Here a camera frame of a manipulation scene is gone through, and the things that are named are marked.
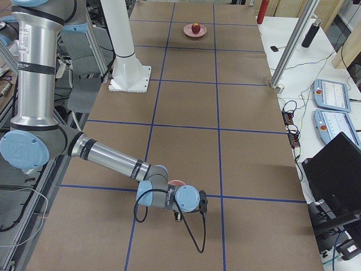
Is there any black water bottle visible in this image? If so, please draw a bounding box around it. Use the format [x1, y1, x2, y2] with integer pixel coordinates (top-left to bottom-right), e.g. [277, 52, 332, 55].
[301, 19, 322, 48]

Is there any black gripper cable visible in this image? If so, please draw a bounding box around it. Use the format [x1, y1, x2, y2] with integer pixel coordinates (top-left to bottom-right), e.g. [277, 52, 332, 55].
[134, 188, 207, 246]

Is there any pink bowl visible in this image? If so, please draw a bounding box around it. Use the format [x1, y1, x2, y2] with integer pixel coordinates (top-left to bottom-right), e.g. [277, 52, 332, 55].
[168, 180, 186, 187]

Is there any lower teach pendant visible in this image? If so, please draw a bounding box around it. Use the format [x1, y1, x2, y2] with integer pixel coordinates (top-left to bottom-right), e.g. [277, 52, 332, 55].
[313, 109, 360, 148]

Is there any black laptop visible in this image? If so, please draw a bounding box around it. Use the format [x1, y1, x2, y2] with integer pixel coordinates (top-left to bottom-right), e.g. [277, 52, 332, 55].
[302, 132, 360, 211]

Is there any red apple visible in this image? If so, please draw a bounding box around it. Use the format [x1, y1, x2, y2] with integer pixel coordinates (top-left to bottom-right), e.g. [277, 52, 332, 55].
[191, 23, 201, 34]

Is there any black orange usb hub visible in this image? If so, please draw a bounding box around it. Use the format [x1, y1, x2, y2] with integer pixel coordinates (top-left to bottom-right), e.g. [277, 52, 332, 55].
[281, 110, 301, 149]

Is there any teach pendant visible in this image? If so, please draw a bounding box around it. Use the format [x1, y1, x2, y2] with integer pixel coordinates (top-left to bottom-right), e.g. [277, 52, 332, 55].
[313, 109, 360, 148]
[313, 79, 351, 112]

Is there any small black device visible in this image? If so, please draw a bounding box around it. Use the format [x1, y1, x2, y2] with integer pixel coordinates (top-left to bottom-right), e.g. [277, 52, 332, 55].
[270, 46, 279, 52]

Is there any upper teach pendant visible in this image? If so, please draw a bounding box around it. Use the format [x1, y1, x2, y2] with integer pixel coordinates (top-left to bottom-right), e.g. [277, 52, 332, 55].
[313, 79, 351, 112]

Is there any white camera mast base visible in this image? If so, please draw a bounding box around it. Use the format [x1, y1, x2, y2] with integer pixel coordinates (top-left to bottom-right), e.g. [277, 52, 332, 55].
[101, 0, 151, 93]

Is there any aluminium frame post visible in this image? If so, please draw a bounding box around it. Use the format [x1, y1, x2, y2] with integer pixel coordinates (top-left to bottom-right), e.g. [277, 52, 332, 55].
[270, 0, 320, 94]

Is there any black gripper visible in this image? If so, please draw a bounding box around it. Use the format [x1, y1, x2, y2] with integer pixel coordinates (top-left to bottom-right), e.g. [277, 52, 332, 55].
[199, 190, 208, 213]

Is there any red bottle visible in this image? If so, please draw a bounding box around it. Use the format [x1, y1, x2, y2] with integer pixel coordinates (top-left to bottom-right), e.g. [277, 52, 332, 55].
[257, 0, 270, 24]

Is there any black monitor stand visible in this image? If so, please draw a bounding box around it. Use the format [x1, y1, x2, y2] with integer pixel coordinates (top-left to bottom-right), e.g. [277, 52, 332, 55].
[307, 195, 360, 236]

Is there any pink plate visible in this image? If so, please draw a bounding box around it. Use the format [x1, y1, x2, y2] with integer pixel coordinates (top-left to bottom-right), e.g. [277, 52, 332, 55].
[183, 23, 207, 38]

